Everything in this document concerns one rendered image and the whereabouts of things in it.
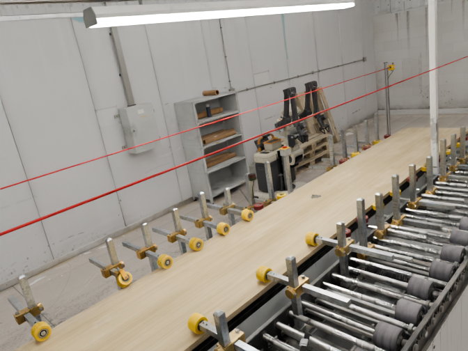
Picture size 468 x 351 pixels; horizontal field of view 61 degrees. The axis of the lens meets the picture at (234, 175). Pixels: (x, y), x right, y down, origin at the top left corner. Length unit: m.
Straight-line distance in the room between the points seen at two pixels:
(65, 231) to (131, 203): 0.94
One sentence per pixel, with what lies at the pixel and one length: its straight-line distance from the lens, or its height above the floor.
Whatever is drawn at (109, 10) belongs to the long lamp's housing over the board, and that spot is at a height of 2.36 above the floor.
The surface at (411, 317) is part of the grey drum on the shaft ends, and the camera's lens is 2.05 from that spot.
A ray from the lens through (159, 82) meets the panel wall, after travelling 5.83.
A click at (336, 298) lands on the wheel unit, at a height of 0.96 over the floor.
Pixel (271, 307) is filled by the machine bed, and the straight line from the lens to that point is 2.24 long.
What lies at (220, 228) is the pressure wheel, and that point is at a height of 0.96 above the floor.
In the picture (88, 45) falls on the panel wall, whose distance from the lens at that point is 5.38.
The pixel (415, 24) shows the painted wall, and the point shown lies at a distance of 10.53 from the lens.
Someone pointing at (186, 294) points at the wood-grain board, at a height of 0.90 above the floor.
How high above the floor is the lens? 2.06
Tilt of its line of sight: 17 degrees down
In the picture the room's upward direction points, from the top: 10 degrees counter-clockwise
